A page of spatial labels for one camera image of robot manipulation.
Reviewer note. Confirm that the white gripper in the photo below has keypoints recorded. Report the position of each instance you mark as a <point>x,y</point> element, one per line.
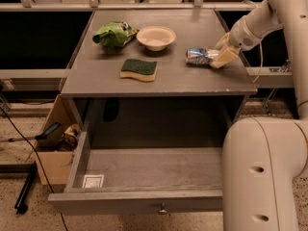
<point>241,36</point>

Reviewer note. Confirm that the silver blue redbull can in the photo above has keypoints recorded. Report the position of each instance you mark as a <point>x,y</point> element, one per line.
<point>200,56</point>

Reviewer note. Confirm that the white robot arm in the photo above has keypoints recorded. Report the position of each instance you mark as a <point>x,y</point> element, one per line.
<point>261,156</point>

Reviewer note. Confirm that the metal drawer knob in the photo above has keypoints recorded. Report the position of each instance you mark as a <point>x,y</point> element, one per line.
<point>162,210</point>

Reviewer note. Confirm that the grey open top drawer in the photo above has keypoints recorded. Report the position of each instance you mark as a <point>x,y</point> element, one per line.
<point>142,171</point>

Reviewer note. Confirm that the green yellow sponge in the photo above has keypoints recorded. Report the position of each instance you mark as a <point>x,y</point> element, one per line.
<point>139,70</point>

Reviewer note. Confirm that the grey cabinet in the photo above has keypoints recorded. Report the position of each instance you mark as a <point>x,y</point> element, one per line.
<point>182,100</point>

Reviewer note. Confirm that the green chip bag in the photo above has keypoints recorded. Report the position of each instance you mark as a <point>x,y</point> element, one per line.
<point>114,34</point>

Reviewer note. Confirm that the crumpled items in box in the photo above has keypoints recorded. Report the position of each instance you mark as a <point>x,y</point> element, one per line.
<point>69,139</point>

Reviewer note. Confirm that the white tag sticker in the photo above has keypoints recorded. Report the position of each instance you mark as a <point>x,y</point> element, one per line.
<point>93,181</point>

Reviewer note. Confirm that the cardboard box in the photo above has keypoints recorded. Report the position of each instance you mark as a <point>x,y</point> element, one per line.
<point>54,166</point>

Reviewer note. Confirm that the black stand foot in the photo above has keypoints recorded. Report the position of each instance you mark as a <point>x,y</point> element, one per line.
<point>20,204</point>

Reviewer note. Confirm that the black handled tool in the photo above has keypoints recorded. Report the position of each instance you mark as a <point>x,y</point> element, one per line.
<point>43,136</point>

